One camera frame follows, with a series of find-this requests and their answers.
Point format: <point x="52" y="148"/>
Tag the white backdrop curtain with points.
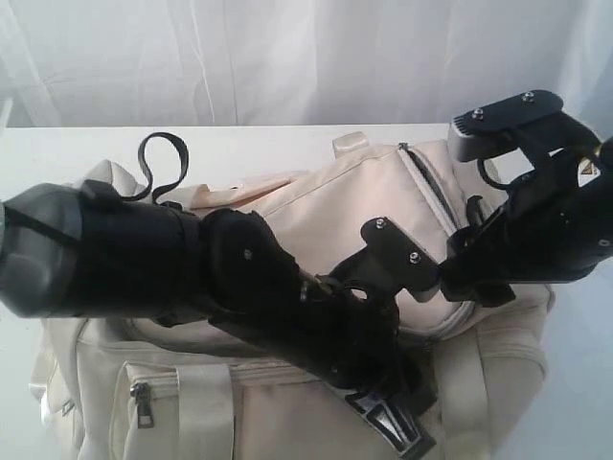
<point x="225" y="63"/>

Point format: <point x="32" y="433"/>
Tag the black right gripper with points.
<point x="551" y="230"/>

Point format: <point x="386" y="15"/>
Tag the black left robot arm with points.
<point x="90" y="252"/>

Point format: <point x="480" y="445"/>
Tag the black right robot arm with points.
<point x="554" y="228"/>

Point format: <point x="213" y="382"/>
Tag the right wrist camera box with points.
<point x="486" y="132"/>

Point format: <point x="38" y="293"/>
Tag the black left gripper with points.
<point x="336" y="333"/>

